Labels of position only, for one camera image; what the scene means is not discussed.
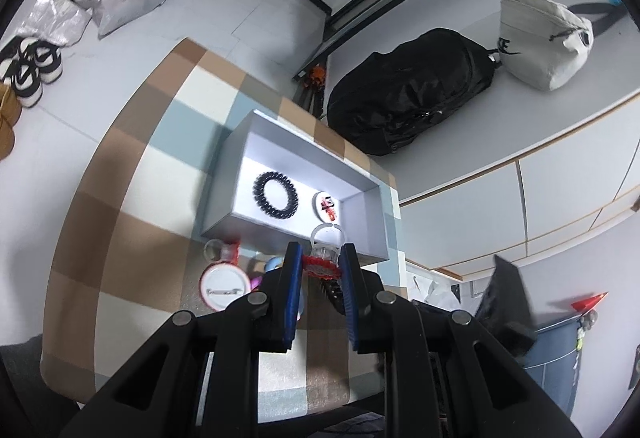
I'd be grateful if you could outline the crumpled white plastic bag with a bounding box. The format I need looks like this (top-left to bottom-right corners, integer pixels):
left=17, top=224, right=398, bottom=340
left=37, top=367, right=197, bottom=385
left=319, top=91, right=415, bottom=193
left=407, top=263, right=466, bottom=311

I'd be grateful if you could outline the white canvas bag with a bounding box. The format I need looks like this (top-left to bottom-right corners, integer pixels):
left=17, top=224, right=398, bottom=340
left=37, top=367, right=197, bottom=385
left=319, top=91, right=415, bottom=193
left=497, top=0, right=596, bottom=92

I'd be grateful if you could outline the black spiral hair tie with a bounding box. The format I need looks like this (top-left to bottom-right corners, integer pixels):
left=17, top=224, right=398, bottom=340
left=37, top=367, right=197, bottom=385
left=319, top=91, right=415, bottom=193
left=252, top=171, right=300, bottom=219

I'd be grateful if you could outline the black and white sneaker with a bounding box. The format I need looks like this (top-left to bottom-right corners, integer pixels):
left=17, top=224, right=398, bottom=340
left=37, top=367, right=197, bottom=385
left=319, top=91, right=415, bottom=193
left=9, top=58, right=45, bottom=109
left=27, top=40, right=63, bottom=84
left=0, top=37, right=26, bottom=84

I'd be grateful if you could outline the red paper plane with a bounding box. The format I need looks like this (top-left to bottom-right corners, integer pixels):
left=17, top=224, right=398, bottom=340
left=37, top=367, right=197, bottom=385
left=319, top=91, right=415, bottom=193
left=547, top=291, right=608, bottom=314

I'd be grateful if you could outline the checkered tablecloth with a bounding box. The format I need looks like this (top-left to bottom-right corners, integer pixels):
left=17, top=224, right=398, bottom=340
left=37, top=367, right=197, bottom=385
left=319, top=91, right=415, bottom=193
left=40, top=38, right=403, bottom=419

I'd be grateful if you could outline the silver plastic bag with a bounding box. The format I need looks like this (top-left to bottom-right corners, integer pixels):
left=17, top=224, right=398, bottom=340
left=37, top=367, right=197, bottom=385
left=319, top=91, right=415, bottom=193
left=17, top=0, right=93, bottom=49

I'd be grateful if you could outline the clear ring with red charm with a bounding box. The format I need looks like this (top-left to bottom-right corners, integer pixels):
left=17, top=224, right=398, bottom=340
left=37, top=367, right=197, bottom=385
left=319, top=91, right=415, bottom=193
left=202, top=238, right=242, bottom=264

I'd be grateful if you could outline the black backpack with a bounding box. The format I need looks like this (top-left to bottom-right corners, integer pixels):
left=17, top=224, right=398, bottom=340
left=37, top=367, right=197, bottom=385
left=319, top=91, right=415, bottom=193
left=325, top=27, right=501, bottom=156

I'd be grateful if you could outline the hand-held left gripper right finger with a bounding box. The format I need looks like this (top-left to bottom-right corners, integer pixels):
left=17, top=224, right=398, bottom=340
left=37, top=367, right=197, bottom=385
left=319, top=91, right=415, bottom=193
left=340, top=243, right=583, bottom=438

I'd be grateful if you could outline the blue bin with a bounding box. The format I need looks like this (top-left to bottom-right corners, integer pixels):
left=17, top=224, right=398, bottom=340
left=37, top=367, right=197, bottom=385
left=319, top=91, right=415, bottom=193
left=522, top=318, right=588, bottom=424

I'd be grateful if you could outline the red beaded bracelet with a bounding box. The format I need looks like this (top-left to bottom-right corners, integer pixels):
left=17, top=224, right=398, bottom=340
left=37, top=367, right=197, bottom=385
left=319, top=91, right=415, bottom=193
left=300, top=253, right=347, bottom=314

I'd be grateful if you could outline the large white round badge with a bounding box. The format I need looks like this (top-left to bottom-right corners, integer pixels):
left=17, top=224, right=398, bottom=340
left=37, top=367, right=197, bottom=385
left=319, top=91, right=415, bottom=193
left=200, top=262, right=251, bottom=306

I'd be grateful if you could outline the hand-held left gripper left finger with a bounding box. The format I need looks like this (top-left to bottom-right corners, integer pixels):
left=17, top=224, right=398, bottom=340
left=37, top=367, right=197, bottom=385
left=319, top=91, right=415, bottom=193
left=60, top=242, right=306, bottom=438

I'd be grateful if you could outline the brown slipper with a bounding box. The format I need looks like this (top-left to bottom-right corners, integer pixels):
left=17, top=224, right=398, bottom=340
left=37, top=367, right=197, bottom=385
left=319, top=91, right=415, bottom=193
left=0, top=83, right=23, bottom=159

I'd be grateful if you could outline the clear plastic toy ring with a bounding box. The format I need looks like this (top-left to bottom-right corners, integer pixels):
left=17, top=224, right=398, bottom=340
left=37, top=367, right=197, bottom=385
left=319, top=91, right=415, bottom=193
left=309, top=223, right=346, bottom=260

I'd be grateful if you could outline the small white round badge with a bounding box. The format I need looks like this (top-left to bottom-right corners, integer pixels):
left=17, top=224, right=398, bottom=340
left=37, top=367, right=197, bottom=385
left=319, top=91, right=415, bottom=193
left=312, top=191, right=341, bottom=222

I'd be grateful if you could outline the grey cardboard box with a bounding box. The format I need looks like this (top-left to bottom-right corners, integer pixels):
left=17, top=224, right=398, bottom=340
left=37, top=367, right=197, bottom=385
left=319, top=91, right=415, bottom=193
left=200, top=108, right=398, bottom=265

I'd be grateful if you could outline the orange and black tool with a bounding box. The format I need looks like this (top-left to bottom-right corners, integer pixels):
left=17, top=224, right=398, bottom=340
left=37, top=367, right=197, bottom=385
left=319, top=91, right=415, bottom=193
left=306, top=63, right=327, bottom=95

